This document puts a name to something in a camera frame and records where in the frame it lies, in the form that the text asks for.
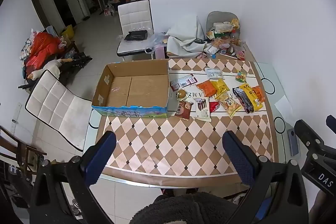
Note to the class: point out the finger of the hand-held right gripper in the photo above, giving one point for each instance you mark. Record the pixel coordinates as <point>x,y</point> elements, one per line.
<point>331,123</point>
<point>308,134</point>

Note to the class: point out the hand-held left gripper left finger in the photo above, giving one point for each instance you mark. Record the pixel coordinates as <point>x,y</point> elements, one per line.
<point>101,157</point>

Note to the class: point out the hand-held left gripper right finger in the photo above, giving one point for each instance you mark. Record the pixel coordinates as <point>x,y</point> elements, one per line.
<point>240,158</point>

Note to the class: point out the red snack packet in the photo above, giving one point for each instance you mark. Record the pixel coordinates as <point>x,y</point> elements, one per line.
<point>214,106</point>

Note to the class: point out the cardboard box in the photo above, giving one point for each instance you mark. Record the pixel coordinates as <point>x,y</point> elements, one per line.
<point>136,87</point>

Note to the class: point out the person's right forearm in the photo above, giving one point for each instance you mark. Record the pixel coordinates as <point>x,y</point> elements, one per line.
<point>324,203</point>

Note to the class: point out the grey phone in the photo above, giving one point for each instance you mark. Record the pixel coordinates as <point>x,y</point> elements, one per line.
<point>293,142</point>

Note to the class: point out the white paper sheet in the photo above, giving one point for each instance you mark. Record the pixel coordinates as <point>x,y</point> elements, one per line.
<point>284,108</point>

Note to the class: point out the yellow puff snack packet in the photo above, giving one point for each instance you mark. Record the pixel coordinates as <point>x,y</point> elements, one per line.
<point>228,104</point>

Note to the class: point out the black noodle packet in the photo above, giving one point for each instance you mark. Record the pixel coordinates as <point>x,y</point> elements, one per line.
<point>246,99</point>

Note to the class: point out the white chocolate stick packet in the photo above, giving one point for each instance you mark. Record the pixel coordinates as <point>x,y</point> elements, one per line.
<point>202,111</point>

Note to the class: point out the checkered tablecloth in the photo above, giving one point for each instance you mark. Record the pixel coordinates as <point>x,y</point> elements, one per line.
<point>162,142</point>

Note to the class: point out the orange crisp packet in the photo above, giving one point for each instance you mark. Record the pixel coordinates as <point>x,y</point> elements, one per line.
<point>260,91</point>

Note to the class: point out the white padded chair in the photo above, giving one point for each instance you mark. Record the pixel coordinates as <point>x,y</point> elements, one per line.
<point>135,14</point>
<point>57,106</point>

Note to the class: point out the person's dark fleece clothing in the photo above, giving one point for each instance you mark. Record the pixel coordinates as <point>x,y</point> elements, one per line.
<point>191,209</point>

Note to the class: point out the brown snack packet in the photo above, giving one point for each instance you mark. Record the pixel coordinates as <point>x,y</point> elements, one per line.
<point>184,110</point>

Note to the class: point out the orange snack packet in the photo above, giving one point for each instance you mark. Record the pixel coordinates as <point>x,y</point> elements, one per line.
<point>206,88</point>

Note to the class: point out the dark wooden chair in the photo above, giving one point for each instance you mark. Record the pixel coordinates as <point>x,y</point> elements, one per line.
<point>21,150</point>

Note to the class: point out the colourful candy bag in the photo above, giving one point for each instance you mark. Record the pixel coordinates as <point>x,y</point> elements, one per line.
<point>241,76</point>

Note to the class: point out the wrapped round bun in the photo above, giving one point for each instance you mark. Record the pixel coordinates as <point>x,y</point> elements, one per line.
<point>181,94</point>

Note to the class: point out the white snack packet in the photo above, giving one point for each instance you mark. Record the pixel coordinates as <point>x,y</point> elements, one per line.
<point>213,73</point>

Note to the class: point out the dark red flat packet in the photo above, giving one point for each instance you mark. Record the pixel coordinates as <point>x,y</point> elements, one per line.
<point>183,82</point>

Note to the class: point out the white plush duck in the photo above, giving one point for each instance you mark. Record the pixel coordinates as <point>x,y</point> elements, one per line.
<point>50,67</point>

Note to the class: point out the pile of snack packets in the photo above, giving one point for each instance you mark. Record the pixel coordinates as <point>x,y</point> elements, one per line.
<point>225,40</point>

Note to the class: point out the pink box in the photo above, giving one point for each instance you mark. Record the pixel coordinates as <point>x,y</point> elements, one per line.
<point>160,53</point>

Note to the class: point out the red plastic bag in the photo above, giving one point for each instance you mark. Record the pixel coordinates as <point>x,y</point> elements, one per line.
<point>43,48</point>

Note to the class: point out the black bag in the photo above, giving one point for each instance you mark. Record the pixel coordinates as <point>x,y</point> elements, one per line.
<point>136,35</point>

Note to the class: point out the yellow bag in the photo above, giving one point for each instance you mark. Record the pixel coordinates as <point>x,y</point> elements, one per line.
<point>68,32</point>

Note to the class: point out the clear plastic wrap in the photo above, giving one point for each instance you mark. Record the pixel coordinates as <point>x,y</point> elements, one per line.
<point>157,40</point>

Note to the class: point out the white cloth pile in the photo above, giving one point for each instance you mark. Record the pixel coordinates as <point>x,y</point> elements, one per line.
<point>183,35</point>

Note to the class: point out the grey chair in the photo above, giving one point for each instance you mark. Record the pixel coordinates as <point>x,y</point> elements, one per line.
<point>221,16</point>

